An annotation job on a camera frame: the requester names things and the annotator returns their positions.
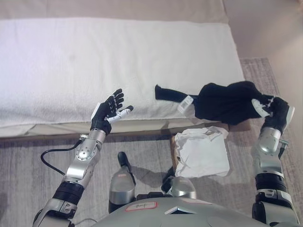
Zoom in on black garment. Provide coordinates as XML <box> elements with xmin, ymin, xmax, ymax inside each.
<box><xmin>154</xmin><ymin>80</ymin><xmax>273</xmax><ymax>126</ymax></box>

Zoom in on silver right robot leg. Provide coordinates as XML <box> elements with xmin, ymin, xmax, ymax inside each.
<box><xmin>160</xmin><ymin>165</ymin><xmax>197</xmax><ymax>201</ymax></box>

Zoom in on white towel-covered bed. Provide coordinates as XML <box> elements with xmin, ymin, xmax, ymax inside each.
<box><xmin>0</xmin><ymin>17</ymin><xmax>246</xmax><ymax>130</ymax></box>

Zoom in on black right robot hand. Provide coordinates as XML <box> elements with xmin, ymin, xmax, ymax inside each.
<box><xmin>251</xmin><ymin>94</ymin><xmax>295</xmax><ymax>135</ymax></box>

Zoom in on white cloth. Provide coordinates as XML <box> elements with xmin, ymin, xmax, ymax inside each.
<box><xmin>174</xmin><ymin>126</ymin><xmax>230</xmax><ymax>178</ymax></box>

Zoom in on tan woven basket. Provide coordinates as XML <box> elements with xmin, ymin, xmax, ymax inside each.
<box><xmin>169</xmin><ymin>138</ymin><xmax>180</xmax><ymax>168</ymax></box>

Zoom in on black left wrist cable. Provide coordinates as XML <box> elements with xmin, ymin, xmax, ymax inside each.
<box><xmin>40</xmin><ymin>139</ymin><xmax>82</xmax><ymax>177</ymax></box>

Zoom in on silver robot leg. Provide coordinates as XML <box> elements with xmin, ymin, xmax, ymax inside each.
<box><xmin>160</xmin><ymin>165</ymin><xmax>197</xmax><ymax>201</ymax></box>
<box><xmin>108</xmin><ymin>151</ymin><xmax>137</xmax><ymax>212</ymax></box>

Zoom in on grey rug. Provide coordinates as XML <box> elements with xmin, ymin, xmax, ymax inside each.
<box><xmin>0</xmin><ymin>56</ymin><xmax>303</xmax><ymax>227</ymax></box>

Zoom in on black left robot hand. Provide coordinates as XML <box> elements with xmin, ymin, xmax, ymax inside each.
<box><xmin>91</xmin><ymin>88</ymin><xmax>134</xmax><ymax>137</ymax></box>

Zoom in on silver left robot leg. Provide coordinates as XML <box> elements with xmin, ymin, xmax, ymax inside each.
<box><xmin>108</xmin><ymin>151</ymin><xmax>137</xmax><ymax>212</ymax></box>

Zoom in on beige bed frame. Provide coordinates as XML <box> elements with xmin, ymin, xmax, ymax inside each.
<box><xmin>0</xmin><ymin>119</ymin><xmax>251</xmax><ymax>144</ymax></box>

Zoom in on grey robot torso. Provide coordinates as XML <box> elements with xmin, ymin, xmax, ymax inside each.
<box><xmin>94</xmin><ymin>197</ymin><xmax>261</xmax><ymax>227</ymax></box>

